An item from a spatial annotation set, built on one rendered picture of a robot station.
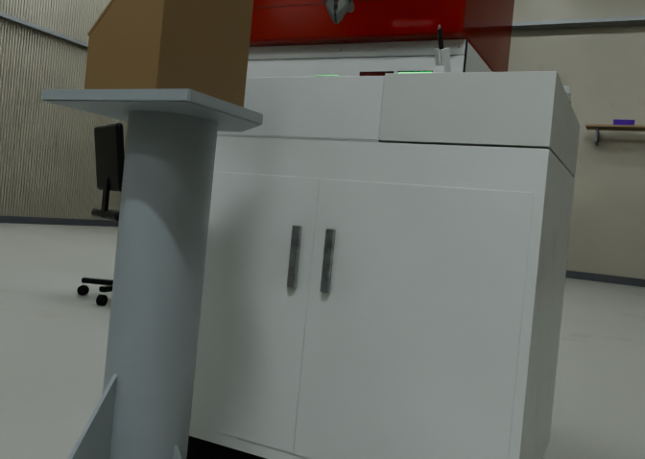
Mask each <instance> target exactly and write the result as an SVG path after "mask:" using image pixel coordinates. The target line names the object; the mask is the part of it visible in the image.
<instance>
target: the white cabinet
mask: <svg viewBox="0 0 645 459"><path fill-rule="evenodd" d="M574 184H575V179H574V178H573V176H572V175H571V174H570V173H569V172H568V171H567V169H566V168H565V167H564V166H563V165H562V164H561V162H560V161H559V160H558V159H557V158H556V157H555V155H554V154H553V153H552V152H551V151H550V150H549V149H536V148H511V147H486V146H461V145H436V144H410V143H385V142H360V141H335V140H310V139H284V138H259V137H234V136H217V141H216V152H215V162H214V172H213V183H212V193H211V203H210V213H209V223H208V234H207V244H206V254H205V264H204V275H203V294H202V305H201V315H200V325H199V336H198V345H197V356H196V367H195V376H194V387H193V398H192V407H191V418H190V428H189V438H188V449H187V458H186V459H542V457H543V454H544V452H545V450H546V448H547V446H548V443H549V441H550V432H551V422H552V412H553V402H554V393H555V382H556V372H557V363H558V352H559V342H560V333H561V314H562V304H563V293H564V284H565V274H566V263H567V254H568V244H569V234H570V224H571V214H572V205H573V194H574Z"/></svg>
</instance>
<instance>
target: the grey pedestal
mask: <svg viewBox="0 0 645 459"><path fill-rule="evenodd" d="M41 100H42V101H44V102H48V103H52V104H56V105H60V106H65V107H69V108H72V109H79V110H83V111H88V112H92V113H96V114H100V115H104V116H107V117H112V118H116V119H120V120H124V121H128V129H127V140H126V150H125V160H124V171H123V181H122V191H121V202H120V212H119V223H118V232H117V243H116V254H115V263H114V274H113V284H112V295H111V305H110V315H109V326H108V337H107V356H106V366H105V377H104V387H103V395H102V397H101V398H100V400H99V402H98V404H97V406H96V408H95V409H94V411H93V413H92V415H91V417H90V419H89V420H88V422H87V424H86V426H85V428H84V430H83V432H82V434H81V436H80V438H79V440H78V441H77V443H76V444H75V446H74V448H73V450H72V451H71V453H70V455H69V457H68V459H186V458H187V449H188V438H189V428H190V418H191V407H192V398H193V387H194V376H195V367H196V356H197V345H198V336H199V325H200V315H201V305H202V294H203V275H204V264H205V254H206V244H207V234H208V223H209V213H210V203H211V193H212V183H213V172H214V162H215V152H216V141H217V132H240V133H241V132H244V131H246V130H249V129H252V128H255V127H258V126H260V125H262V122H263V115H262V113H259V112H256V111H253V110H250V109H245V108H243V107H240V106H237V105H234V104H232V103H229V102H226V101H223V100H220V99H218V98H215V97H212V96H209V95H206V94H203V93H200V92H198V91H195V90H192V89H190V88H164V89H43V90H42V94H41Z"/></svg>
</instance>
